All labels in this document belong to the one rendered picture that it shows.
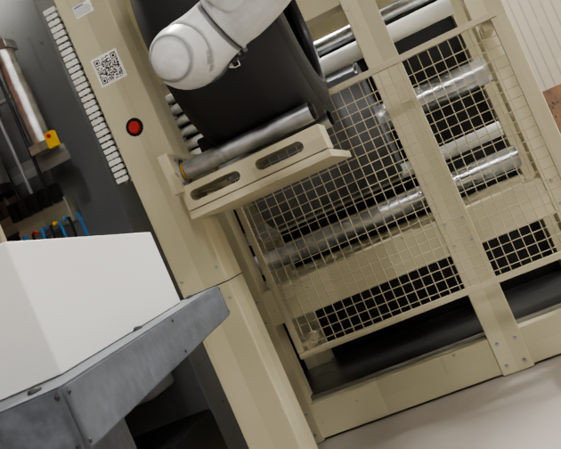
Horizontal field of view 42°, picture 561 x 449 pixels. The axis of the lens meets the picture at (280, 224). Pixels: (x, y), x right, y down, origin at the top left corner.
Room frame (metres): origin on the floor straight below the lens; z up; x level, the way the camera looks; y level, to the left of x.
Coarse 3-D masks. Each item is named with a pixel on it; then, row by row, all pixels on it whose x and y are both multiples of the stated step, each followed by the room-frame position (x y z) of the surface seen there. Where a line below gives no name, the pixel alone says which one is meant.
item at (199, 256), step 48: (96, 0) 1.81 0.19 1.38; (96, 48) 1.82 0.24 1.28; (96, 96) 1.83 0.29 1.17; (144, 96) 1.81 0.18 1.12; (144, 144) 1.82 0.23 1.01; (144, 192) 1.83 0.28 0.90; (192, 240) 1.81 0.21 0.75; (192, 288) 1.83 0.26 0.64; (240, 288) 1.87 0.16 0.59; (240, 336) 1.81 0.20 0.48; (240, 384) 1.82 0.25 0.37; (288, 384) 1.90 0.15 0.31; (288, 432) 1.81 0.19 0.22
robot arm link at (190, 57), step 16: (192, 16) 1.17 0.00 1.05; (208, 16) 1.16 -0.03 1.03; (160, 32) 1.15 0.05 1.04; (176, 32) 1.13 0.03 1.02; (192, 32) 1.14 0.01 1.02; (208, 32) 1.16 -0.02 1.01; (160, 48) 1.13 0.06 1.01; (176, 48) 1.13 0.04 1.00; (192, 48) 1.13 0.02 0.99; (208, 48) 1.16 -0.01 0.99; (224, 48) 1.17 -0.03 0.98; (240, 48) 1.20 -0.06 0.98; (160, 64) 1.14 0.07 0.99; (176, 64) 1.13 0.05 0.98; (192, 64) 1.14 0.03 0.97; (208, 64) 1.17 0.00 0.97; (224, 64) 1.21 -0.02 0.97; (176, 80) 1.15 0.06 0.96; (192, 80) 1.16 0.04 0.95; (208, 80) 1.22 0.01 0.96
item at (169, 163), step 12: (168, 156) 1.69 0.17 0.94; (180, 156) 1.77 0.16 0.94; (192, 156) 1.86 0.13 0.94; (168, 168) 1.69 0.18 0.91; (180, 168) 1.72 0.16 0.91; (216, 168) 1.99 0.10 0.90; (168, 180) 1.69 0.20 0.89; (180, 180) 1.70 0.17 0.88; (192, 180) 1.78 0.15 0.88; (228, 180) 2.05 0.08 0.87; (180, 192) 1.69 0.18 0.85
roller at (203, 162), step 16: (288, 112) 1.67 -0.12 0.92; (304, 112) 1.65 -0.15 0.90; (256, 128) 1.68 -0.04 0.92; (272, 128) 1.67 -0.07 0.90; (288, 128) 1.67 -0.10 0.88; (224, 144) 1.70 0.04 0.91; (240, 144) 1.69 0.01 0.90; (256, 144) 1.69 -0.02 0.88; (192, 160) 1.72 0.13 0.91; (208, 160) 1.71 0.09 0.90; (224, 160) 1.71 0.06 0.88; (192, 176) 1.73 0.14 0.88
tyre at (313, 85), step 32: (160, 0) 1.57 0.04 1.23; (192, 0) 1.55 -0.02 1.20; (288, 32) 1.60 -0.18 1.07; (256, 64) 1.58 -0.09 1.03; (288, 64) 1.60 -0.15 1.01; (320, 64) 1.94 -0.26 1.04; (192, 96) 1.62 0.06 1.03; (224, 96) 1.62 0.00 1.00; (256, 96) 1.63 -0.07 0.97; (288, 96) 1.64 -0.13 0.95; (320, 96) 1.74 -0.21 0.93; (224, 128) 1.68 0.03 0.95
